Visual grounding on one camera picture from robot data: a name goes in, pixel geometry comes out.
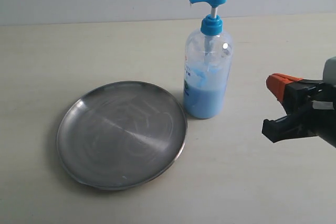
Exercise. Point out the blue soap pump bottle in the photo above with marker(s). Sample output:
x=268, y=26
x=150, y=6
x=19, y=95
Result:
x=208, y=58

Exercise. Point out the round stainless steel plate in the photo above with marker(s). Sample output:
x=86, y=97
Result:
x=121, y=135

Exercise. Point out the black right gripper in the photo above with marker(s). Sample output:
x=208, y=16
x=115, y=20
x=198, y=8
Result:
x=307, y=121

